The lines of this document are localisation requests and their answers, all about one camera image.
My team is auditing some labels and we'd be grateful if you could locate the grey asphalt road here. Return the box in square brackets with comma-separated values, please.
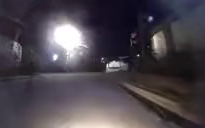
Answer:
[0, 71, 178, 128]

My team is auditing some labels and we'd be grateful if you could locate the street lamp on pole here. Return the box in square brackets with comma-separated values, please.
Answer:
[53, 23, 83, 72]

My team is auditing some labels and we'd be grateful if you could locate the building with lit window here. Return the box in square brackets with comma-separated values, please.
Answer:
[136, 3, 205, 81]

